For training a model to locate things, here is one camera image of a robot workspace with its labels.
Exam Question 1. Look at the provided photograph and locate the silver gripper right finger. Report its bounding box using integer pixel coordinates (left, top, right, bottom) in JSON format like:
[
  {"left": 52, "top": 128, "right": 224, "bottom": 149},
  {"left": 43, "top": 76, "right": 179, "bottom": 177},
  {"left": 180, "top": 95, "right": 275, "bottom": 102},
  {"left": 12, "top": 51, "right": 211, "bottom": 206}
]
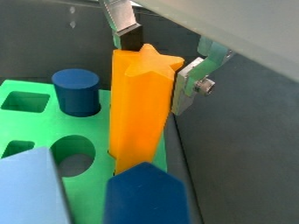
[{"left": 172, "top": 37, "right": 234, "bottom": 116}]

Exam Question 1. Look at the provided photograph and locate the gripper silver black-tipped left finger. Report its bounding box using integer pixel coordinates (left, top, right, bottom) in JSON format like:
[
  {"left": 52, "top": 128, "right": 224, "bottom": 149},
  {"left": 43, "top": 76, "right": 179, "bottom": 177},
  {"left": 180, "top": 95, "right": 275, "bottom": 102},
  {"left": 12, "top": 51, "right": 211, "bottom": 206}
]
[{"left": 99, "top": 0, "right": 143, "bottom": 51}]

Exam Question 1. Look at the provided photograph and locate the orange star-shaped block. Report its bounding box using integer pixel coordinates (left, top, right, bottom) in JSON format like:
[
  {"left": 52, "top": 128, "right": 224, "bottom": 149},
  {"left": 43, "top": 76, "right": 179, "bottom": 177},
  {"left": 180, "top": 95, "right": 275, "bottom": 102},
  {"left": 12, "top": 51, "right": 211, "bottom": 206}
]
[{"left": 108, "top": 44, "right": 183, "bottom": 173}]

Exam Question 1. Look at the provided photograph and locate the green shape sorter board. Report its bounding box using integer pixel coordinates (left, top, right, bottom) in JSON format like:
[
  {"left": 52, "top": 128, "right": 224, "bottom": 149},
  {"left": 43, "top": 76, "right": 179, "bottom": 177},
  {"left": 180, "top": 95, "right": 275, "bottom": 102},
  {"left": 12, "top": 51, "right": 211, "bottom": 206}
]
[{"left": 0, "top": 79, "right": 168, "bottom": 224}]

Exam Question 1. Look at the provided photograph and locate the dark blue cylinder block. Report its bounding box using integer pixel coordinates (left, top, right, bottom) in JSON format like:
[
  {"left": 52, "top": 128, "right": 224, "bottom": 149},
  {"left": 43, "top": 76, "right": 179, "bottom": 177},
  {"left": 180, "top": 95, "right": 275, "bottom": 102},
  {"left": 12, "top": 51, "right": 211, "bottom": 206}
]
[{"left": 51, "top": 68, "right": 100, "bottom": 117}]

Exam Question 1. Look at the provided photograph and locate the dark blue hexagonal block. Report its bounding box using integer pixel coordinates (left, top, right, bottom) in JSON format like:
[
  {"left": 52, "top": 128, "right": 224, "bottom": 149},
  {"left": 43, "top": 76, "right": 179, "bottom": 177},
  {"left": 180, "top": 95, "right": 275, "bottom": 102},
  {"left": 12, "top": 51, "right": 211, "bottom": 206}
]
[{"left": 103, "top": 162, "right": 191, "bottom": 224}]

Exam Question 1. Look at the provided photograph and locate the light blue heart block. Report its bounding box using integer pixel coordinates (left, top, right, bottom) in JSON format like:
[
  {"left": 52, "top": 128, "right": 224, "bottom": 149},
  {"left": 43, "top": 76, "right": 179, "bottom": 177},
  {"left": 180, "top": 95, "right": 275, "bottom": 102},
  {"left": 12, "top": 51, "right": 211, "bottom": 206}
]
[{"left": 0, "top": 147, "right": 71, "bottom": 224}]

